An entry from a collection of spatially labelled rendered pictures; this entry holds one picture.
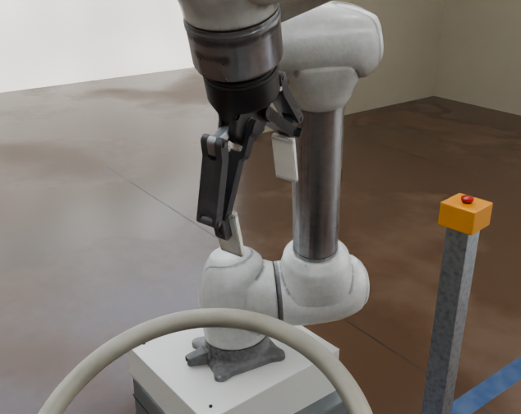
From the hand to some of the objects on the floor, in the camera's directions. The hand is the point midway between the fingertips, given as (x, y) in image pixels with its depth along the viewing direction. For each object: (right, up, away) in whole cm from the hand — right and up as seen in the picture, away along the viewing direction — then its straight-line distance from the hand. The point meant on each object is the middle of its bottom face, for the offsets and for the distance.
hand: (260, 207), depth 74 cm
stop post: (+65, -98, +162) cm, 200 cm away
